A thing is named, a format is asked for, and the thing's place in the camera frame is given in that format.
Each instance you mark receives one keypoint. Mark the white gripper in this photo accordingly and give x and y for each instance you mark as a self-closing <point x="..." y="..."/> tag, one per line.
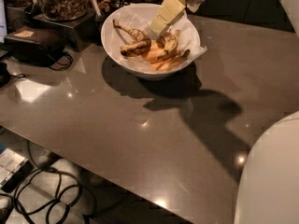
<point x="170" y="10"/>

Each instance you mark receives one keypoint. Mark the spotted brown banana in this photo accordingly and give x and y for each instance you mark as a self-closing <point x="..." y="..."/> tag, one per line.
<point x="169" y="42"/>
<point x="141" y="42"/>

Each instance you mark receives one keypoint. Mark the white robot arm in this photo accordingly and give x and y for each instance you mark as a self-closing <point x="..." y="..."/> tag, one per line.
<point x="234" y="158"/>

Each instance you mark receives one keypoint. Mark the lower yellow banana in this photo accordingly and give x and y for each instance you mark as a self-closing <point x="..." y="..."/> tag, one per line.
<point x="172" y="62"/>

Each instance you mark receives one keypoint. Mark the yellow banana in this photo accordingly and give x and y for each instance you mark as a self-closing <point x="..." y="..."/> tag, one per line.
<point x="156" y="53"/>
<point x="172" y="62"/>

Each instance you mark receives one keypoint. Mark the upper yellow banana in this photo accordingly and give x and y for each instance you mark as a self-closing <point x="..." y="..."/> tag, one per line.
<point x="156" y="53"/>

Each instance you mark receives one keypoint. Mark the white ceramic bowl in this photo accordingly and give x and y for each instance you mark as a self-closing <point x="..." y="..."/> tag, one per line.
<point x="117" y="45"/>

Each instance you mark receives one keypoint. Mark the dark metal jar stand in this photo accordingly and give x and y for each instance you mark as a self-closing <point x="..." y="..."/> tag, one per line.
<point x="78" y="34"/>

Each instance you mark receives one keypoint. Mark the glass jar of nuts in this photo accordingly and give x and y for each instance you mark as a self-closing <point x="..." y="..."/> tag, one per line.
<point x="63" y="10"/>

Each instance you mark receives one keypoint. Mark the black box device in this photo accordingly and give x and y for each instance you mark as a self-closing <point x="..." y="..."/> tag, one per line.
<point x="38" y="47"/>

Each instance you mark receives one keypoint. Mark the monitor screen edge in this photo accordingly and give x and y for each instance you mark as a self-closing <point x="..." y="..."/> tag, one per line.
<point x="3" y="21"/>

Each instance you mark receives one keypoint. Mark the white power strip box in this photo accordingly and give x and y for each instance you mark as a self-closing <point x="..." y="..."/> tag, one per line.
<point x="12" y="169"/>

